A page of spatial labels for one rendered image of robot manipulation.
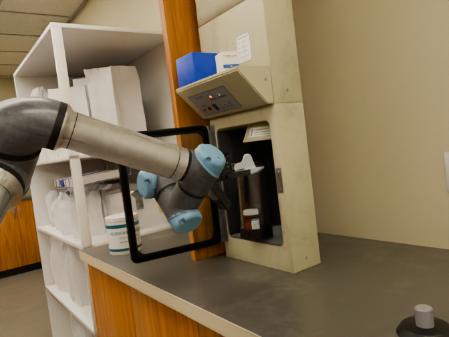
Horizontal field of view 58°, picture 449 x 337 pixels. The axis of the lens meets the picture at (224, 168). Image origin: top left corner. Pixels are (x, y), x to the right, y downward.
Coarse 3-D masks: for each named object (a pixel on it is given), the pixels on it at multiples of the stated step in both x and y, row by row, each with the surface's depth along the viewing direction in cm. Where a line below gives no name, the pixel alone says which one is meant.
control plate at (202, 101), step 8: (216, 88) 113; (224, 88) 111; (192, 96) 124; (200, 96) 121; (208, 96) 119; (216, 96) 117; (224, 96) 115; (232, 96) 113; (200, 104) 126; (208, 104) 123; (216, 104) 121; (232, 104) 116; (240, 104) 114; (208, 112) 127; (216, 112) 125
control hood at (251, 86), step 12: (228, 72) 105; (240, 72) 102; (252, 72) 104; (264, 72) 107; (192, 84) 119; (204, 84) 115; (216, 84) 112; (228, 84) 109; (240, 84) 106; (252, 84) 104; (264, 84) 107; (180, 96) 128; (240, 96) 111; (252, 96) 108; (264, 96) 106; (240, 108) 116
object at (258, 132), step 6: (252, 126) 122; (258, 126) 120; (264, 126) 119; (246, 132) 125; (252, 132) 121; (258, 132) 119; (264, 132) 118; (270, 132) 118; (246, 138) 123; (252, 138) 120; (258, 138) 119; (264, 138) 118; (270, 138) 117
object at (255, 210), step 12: (264, 168) 118; (240, 180) 118; (252, 180) 117; (264, 180) 118; (240, 192) 119; (252, 192) 117; (264, 192) 118; (240, 204) 120; (252, 204) 117; (264, 204) 118; (240, 216) 121; (252, 216) 117; (264, 216) 118; (252, 228) 117
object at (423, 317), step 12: (420, 312) 66; (432, 312) 66; (408, 324) 68; (420, 324) 66; (432, 324) 66; (444, 324) 66; (408, 336) 65; (420, 336) 64; (432, 336) 63; (444, 336) 63
